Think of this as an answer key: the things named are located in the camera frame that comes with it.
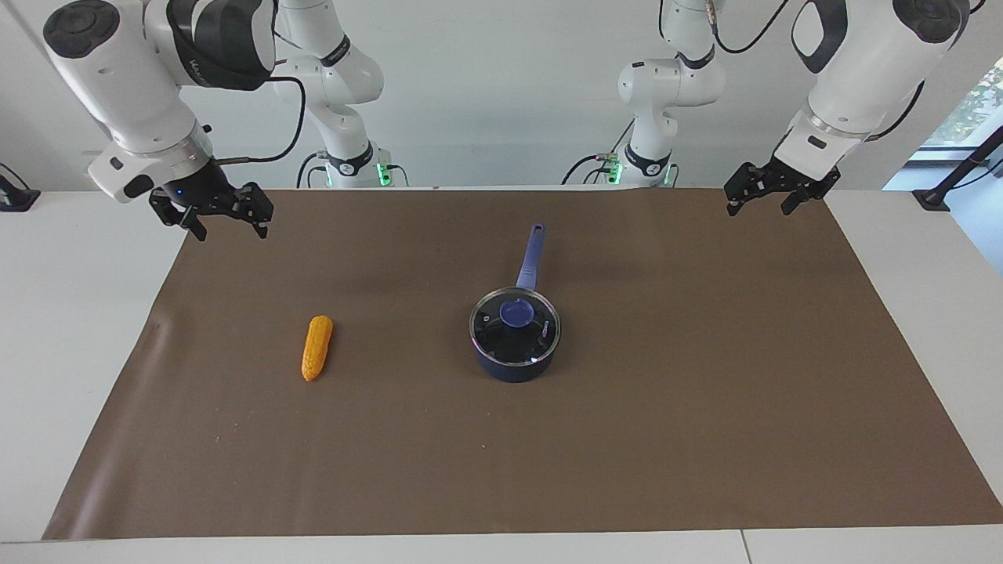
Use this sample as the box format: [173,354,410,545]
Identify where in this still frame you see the yellow corn cob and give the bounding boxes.
[301,315,335,383]

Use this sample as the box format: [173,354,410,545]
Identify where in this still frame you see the glass lid with purple knob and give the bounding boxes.
[469,287,562,367]

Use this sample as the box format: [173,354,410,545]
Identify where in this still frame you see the black angled stand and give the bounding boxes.
[912,125,1003,213]

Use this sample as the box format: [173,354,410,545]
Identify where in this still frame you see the window with green foliage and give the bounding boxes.
[918,56,1003,151]

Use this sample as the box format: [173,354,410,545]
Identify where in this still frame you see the brown table mat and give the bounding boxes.
[43,186,1003,541]

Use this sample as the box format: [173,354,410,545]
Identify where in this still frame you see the black right base cables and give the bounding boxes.
[295,150,410,189]

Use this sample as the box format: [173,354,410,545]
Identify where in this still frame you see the black base cables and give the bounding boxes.
[295,150,410,189]
[559,117,637,187]

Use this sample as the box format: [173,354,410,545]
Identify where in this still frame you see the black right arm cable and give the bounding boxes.
[215,75,307,166]

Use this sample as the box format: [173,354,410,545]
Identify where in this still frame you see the black left base cables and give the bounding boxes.
[559,117,637,187]

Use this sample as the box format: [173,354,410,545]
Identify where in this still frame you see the dark pot with purple handle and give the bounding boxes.
[469,224,562,384]

